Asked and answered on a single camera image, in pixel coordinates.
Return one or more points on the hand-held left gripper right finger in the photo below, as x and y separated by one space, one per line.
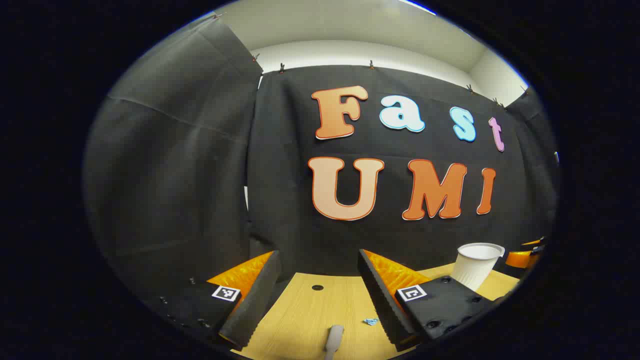
387 310

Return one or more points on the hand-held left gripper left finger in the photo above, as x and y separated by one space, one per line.
255 305

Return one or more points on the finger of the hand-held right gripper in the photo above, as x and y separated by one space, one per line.
517 260
532 243

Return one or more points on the blue paper trash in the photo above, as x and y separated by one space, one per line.
370 321

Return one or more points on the white ribbed garbage bin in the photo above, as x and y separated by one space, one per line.
472 272

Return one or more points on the small grey broom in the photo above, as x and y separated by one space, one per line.
333 340

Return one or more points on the wooden desktop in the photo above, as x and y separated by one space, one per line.
310 315

